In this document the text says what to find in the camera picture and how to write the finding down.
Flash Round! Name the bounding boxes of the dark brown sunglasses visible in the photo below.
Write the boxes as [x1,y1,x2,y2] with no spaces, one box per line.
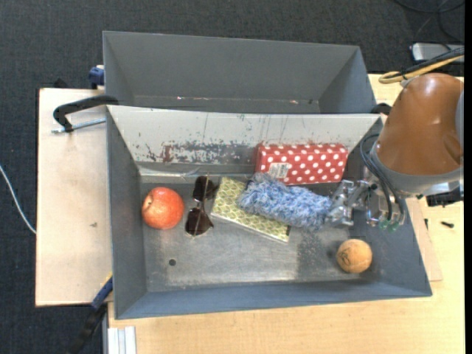
[184,175,220,237]

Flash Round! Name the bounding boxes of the green patterned flat packet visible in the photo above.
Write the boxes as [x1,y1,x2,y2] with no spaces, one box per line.
[210,176,292,243]

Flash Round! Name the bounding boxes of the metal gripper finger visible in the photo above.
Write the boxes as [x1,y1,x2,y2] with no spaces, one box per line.
[329,189,347,210]
[325,206,355,229]

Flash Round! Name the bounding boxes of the pale wood board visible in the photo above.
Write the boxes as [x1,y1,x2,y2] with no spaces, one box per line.
[35,88,443,308]

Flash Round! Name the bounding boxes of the tan ball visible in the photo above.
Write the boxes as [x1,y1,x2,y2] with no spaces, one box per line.
[336,238,373,274]

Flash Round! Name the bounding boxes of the red apple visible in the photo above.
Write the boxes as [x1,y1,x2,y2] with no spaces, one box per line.
[141,187,185,231]

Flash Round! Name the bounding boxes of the grey metal bin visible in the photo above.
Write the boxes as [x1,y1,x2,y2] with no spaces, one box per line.
[102,30,433,320]

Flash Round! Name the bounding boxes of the red white-dotted box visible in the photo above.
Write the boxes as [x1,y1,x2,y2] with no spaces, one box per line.
[254,142,350,186]

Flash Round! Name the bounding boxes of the blue fluffy cloth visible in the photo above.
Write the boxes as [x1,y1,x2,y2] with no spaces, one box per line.
[235,172,333,232]

